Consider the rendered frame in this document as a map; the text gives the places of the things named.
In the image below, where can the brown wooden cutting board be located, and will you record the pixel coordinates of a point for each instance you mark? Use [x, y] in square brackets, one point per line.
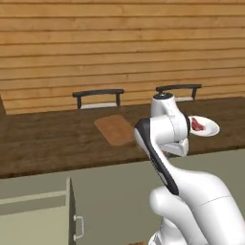
[115, 129]

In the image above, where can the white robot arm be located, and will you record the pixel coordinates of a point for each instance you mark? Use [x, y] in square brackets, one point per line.
[204, 204]

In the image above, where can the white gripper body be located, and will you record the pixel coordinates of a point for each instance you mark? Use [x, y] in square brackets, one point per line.
[178, 147]

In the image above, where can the olive green open drawer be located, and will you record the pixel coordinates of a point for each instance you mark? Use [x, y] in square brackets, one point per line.
[38, 223]

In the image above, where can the white round plate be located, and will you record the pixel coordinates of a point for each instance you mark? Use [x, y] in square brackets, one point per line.
[210, 129]

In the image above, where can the black-backed chair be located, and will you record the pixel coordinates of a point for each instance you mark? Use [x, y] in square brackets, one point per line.
[178, 86]
[97, 93]

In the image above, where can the red raw meat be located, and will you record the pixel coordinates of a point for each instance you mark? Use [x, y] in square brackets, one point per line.
[197, 125]

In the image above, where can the olive green counter cabinet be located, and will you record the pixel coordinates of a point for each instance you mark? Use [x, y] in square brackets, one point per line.
[115, 197]

